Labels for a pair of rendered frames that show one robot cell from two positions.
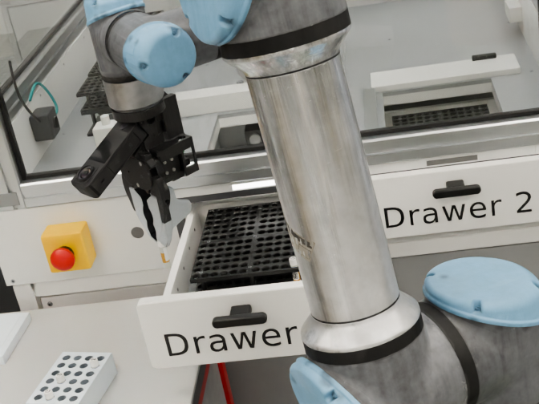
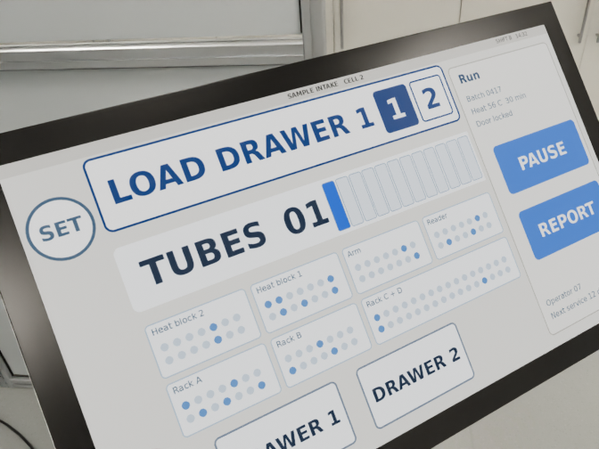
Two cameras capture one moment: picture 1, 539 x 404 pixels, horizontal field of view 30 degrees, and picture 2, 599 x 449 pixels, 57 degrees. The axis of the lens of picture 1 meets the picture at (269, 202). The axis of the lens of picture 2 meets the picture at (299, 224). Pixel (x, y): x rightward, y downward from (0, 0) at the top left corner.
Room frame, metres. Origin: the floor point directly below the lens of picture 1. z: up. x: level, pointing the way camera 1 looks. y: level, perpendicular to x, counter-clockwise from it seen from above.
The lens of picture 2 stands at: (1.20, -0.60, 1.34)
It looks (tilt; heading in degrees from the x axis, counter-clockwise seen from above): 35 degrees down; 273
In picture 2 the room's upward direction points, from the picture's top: 4 degrees counter-clockwise
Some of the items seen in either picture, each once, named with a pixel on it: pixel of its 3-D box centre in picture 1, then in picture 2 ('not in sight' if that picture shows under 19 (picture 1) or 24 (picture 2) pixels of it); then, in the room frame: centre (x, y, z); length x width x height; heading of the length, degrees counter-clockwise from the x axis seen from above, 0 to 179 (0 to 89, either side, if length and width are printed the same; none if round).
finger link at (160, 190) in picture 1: (156, 191); not in sight; (1.25, 0.15, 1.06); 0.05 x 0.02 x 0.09; 37
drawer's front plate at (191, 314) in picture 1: (246, 323); not in sight; (1.18, 0.06, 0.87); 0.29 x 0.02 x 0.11; 81
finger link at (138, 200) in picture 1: (157, 208); not in sight; (1.29, 0.16, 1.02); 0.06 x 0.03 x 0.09; 127
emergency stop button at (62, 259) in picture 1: (63, 257); not in sight; (1.48, 0.35, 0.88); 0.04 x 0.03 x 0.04; 81
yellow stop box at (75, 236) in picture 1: (68, 248); not in sight; (1.51, 0.35, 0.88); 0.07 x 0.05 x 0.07; 81
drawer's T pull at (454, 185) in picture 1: (455, 187); not in sight; (1.40, -0.29, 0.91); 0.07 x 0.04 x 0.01; 81
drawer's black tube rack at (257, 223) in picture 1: (258, 253); not in sight; (1.38, 0.03, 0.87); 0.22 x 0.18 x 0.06; 171
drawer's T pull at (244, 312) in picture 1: (240, 315); not in sight; (1.15, 0.07, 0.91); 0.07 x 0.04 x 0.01; 81
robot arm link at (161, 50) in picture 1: (163, 45); not in sight; (1.19, 0.09, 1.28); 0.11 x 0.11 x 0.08; 24
